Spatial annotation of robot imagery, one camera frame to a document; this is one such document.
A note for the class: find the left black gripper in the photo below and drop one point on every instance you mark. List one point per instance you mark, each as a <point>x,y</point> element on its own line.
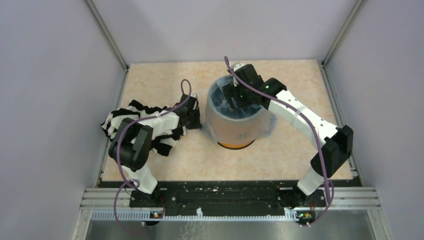
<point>196,124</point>

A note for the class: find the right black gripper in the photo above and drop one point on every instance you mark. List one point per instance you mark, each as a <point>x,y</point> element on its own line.
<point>231,91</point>

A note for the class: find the translucent blue plastic trash bag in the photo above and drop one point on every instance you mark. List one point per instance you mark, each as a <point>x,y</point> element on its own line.
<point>237,126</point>

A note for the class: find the orange gold-rimmed trash bin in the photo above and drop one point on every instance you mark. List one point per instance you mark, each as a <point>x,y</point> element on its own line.
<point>235,146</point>

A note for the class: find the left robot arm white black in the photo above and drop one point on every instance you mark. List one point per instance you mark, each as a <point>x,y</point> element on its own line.
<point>138,130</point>

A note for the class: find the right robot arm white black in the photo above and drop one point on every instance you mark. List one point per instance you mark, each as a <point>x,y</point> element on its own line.
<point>334,144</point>

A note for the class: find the black white striped cloth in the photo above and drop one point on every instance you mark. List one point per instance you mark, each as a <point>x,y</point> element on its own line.
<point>162,144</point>

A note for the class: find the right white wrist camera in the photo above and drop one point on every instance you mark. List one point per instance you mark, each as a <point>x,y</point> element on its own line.
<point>237,66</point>

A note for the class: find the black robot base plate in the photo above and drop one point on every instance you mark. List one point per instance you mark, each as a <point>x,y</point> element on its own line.
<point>227,198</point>

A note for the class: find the white toothed cable duct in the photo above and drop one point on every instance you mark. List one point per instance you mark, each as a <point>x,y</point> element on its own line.
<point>199,215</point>

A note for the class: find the left aluminium corner post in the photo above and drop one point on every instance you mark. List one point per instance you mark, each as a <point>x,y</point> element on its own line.
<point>106,34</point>

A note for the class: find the aluminium corner post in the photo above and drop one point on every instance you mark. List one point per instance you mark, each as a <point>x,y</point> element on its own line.
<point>357,7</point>
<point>106,34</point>

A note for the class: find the right aluminium corner post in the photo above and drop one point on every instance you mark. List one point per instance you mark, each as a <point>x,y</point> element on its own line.
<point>357,7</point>

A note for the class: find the aluminium frame rail front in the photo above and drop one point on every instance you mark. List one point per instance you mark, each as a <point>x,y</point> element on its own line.
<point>345,198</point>

